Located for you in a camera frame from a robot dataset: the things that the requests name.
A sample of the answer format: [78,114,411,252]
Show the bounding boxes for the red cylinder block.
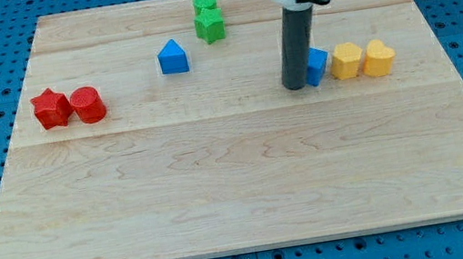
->
[70,86,107,125]

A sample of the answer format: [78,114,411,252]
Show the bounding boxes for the green cylinder block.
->
[192,0,217,15]

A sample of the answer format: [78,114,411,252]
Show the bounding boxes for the blue cube block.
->
[307,47,328,87]

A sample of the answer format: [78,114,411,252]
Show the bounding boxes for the red star block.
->
[30,88,74,130]

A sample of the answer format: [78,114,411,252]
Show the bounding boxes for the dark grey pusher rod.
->
[281,6,313,90]

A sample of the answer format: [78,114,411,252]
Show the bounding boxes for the yellow hexagon block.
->
[330,42,363,80]

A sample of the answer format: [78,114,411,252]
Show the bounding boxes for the light wooden board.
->
[0,0,463,259]

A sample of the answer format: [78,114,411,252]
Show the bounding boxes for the green star block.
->
[194,8,226,45]

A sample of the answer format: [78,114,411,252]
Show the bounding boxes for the blue triangle block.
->
[157,39,189,75]

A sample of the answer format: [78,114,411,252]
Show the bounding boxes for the yellow heart block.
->
[362,39,396,77]

